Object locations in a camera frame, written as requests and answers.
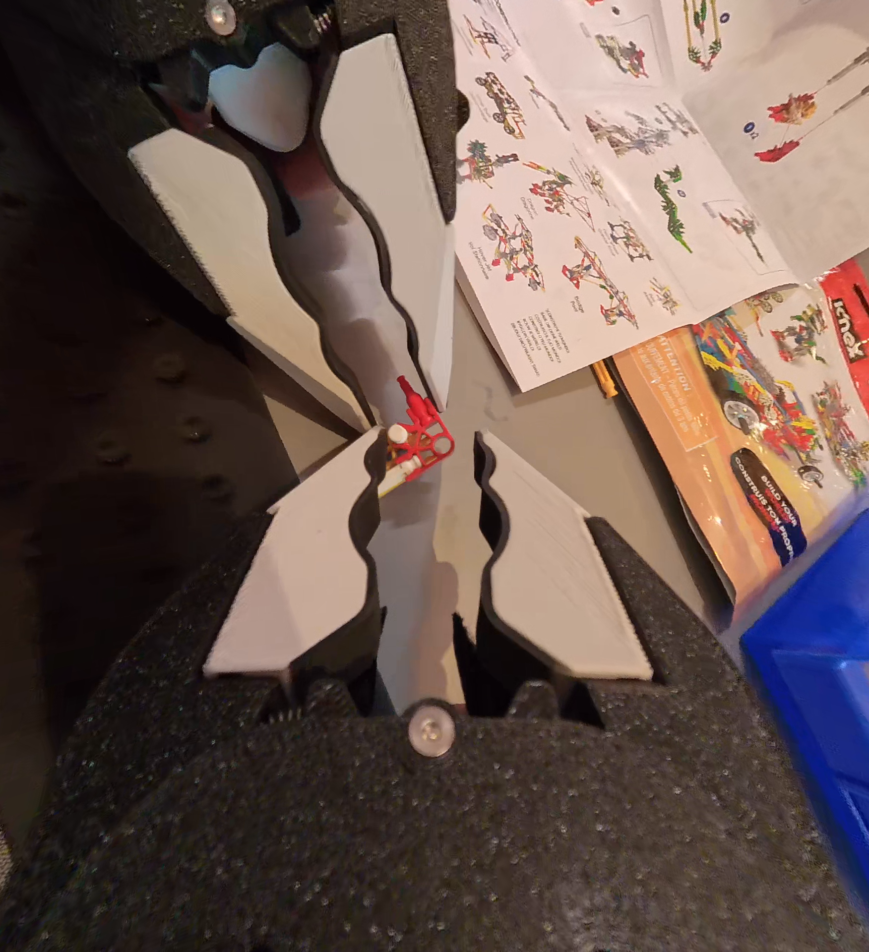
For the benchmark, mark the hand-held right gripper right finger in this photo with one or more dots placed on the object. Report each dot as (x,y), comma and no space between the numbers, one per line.
(568,587)

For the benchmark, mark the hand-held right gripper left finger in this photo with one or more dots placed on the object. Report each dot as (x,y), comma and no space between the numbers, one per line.
(293,587)

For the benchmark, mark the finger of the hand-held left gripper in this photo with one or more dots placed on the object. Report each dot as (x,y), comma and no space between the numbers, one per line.
(390,149)
(219,216)

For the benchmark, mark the red plastic connector piece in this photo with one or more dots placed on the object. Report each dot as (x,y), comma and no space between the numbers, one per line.
(442,442)

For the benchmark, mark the short red plastic rod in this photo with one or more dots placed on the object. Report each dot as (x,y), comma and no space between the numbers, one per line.
(412,398)

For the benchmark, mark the orange and red toy bag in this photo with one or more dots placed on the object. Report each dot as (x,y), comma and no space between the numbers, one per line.
(680,446)

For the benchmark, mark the yellow plastic rod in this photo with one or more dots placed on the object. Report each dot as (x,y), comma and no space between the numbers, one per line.
(604,379)

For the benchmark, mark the white printed instruction sheet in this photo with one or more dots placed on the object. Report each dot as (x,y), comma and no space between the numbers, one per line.
(628,186)

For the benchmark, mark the blue plastic bin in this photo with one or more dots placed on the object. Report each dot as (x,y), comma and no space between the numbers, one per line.
(814,706)

